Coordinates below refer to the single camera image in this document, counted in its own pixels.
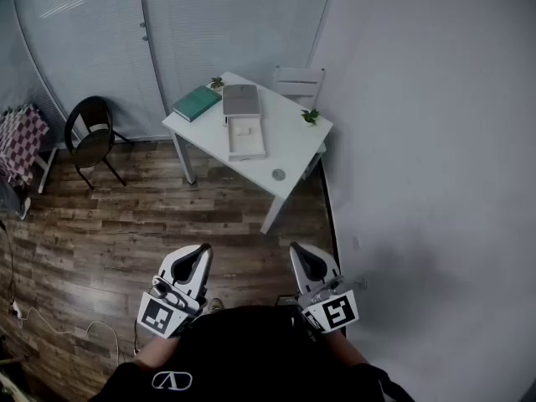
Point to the white slatted chair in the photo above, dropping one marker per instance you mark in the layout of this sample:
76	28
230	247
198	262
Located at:
298	83

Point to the white box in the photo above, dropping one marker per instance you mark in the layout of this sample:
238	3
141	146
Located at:
241	99

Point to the white wall outlet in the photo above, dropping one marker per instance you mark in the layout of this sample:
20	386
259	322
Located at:
362	283

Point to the person's black shirt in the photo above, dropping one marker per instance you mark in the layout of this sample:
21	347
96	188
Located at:
251	358

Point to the person's right forearm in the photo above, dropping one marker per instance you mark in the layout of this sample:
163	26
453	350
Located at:
345	348

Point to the green book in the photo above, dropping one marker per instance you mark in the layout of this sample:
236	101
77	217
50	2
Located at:
197	102

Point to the table with checkered cloth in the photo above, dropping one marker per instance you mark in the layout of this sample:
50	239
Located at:
23	140

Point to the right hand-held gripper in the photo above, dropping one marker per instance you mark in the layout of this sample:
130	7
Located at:
335	312

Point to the white power strip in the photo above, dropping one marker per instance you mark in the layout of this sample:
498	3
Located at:
16	309

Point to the black power adapter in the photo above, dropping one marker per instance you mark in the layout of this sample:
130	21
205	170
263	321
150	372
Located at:
287	300

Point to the white table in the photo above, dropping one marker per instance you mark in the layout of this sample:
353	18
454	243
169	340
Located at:
289	140

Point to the person's left forearm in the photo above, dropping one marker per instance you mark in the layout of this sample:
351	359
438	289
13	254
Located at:
157	348

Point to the small green potted plant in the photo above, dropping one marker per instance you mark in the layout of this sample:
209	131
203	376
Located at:
310	116
217	83

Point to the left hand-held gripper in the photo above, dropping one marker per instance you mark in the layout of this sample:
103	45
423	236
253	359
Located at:
161	314

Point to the black round-back chair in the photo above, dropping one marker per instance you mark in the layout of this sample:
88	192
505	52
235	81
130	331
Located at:
94	140

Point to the person's left shoe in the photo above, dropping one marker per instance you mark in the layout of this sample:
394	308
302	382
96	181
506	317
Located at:
216	305

